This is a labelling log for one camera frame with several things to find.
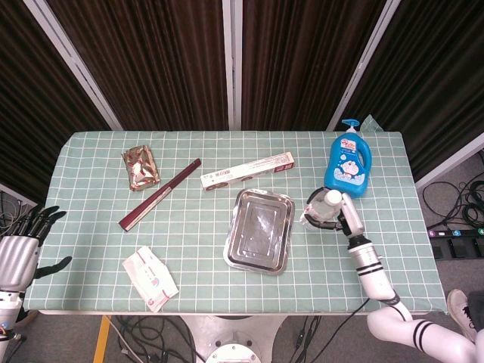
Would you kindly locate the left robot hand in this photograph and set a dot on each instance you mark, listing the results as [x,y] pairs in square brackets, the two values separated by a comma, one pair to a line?
[17,261]

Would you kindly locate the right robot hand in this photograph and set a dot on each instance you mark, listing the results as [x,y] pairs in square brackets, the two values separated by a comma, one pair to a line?
[353,219]

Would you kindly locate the transparent plastic water bottle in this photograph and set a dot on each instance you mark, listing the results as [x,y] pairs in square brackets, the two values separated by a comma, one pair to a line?
[325,208]

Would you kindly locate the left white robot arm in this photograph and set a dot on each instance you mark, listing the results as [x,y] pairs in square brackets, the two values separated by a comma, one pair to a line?
[7,306]

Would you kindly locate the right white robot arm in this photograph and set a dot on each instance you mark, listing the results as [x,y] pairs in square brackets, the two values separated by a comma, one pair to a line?
[372,272]

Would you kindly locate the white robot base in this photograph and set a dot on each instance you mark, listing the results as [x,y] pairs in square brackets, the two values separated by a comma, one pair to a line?
[234,329]

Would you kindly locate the blue cartoon pump bottle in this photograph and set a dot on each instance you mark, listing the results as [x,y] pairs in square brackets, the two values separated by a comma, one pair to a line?
[348,170]

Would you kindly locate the stainless steel rectangular tray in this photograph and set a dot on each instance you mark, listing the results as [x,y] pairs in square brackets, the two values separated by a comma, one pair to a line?
[261,230]

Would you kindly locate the black numbered pedal strip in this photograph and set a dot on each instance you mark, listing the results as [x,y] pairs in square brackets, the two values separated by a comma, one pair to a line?
[457,242]

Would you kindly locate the yellow floor tape strip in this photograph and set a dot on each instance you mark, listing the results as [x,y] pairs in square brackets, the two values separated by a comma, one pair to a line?
[101,340]

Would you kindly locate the white red baking paper box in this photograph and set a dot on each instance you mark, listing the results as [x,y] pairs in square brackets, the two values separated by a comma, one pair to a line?
[246,173]

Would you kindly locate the pink white wet wipes pack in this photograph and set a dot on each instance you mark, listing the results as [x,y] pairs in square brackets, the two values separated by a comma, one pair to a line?
[151,278]

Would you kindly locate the white shoe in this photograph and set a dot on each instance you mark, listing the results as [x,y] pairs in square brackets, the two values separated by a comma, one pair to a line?
[459,310]

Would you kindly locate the gold foil packet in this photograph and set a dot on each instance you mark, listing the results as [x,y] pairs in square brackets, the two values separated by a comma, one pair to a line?
[140,169]

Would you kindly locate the dark red long box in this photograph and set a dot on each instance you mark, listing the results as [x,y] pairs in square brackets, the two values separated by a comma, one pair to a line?
[159,196]

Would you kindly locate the green checked tablecloth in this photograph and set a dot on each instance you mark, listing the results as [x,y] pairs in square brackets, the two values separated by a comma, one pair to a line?
[196,257]

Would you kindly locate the dark brown pleated curtain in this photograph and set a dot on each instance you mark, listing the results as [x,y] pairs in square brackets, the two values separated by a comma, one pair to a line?
[151,64]
[22,94]
[295,64]
[435,75]

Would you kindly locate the white frame post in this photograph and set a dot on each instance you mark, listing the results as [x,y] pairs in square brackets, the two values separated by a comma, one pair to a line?
[72,62]
[450,164]
[363,64]
[232,64]

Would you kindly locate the white table frame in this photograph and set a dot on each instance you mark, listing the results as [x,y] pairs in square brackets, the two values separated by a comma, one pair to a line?
[227,313]

